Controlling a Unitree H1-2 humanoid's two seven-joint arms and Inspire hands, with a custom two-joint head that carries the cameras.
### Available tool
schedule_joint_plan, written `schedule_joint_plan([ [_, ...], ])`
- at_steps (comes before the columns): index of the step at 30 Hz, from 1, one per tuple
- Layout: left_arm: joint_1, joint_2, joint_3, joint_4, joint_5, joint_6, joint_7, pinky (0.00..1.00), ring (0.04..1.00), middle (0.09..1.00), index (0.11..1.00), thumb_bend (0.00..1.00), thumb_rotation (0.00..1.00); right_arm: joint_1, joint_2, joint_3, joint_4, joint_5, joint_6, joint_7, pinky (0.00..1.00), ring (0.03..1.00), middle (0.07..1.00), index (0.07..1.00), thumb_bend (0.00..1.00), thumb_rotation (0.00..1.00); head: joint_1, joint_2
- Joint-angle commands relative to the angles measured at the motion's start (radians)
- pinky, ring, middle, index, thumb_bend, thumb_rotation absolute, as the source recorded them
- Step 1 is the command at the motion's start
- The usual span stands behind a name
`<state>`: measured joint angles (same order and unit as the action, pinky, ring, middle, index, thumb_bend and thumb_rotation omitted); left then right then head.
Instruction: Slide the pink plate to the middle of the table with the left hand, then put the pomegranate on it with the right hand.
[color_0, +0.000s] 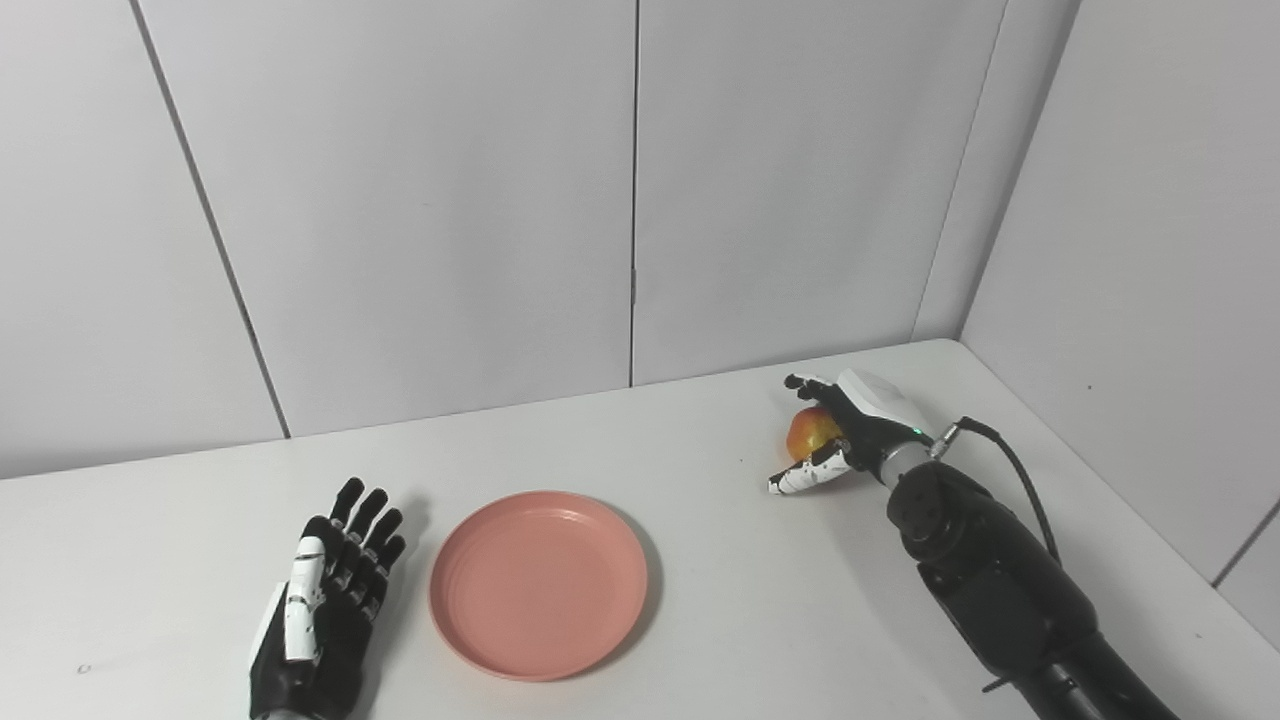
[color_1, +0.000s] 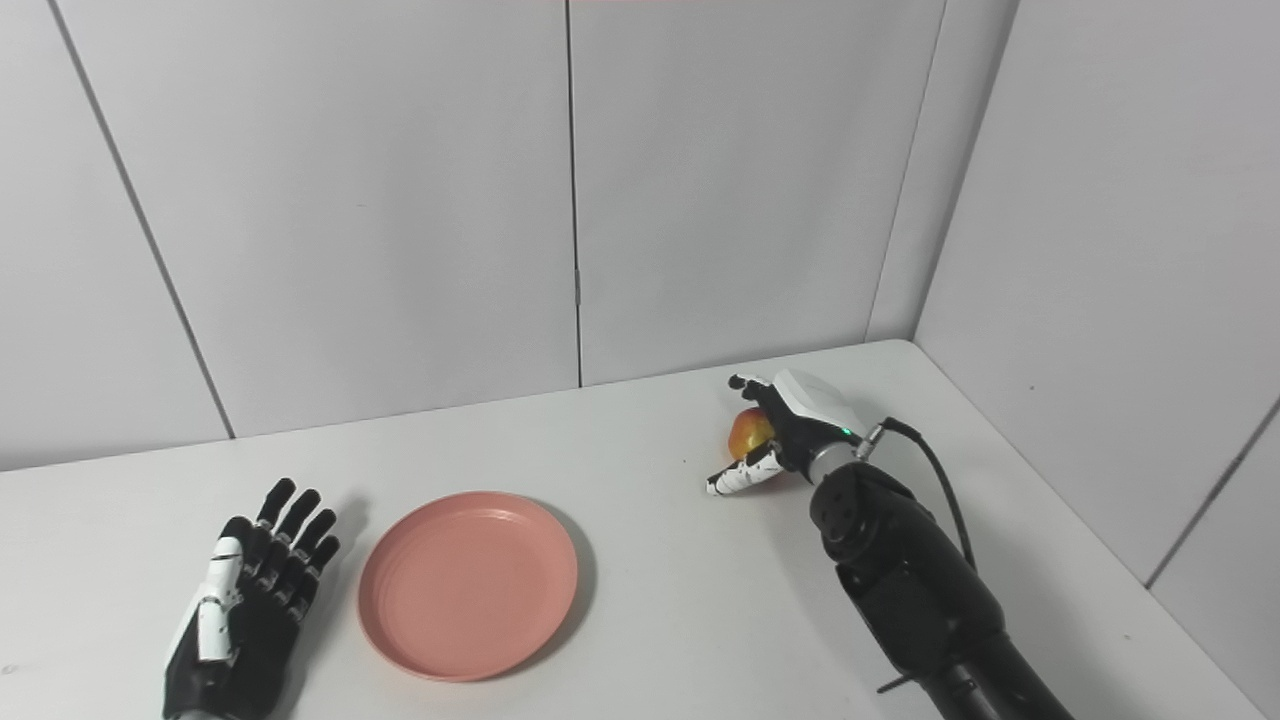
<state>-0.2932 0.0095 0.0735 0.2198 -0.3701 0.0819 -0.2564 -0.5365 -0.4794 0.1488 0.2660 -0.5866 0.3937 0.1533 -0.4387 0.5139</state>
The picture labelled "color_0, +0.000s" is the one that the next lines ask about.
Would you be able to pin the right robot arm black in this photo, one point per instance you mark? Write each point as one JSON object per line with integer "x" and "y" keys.
{"x": 1000, "y": 580}

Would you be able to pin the red yellow apple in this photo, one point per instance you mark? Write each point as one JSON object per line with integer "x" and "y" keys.
{"x": 808, "y": 432}

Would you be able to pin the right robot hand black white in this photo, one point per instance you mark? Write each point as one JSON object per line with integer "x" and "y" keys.
{"x": 880, "y": 410}

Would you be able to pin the pink round plate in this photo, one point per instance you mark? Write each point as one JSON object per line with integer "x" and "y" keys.
{"x": 540, "y": 585}

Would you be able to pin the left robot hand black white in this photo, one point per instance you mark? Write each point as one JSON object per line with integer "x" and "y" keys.
{"x": 330, "y": 640}

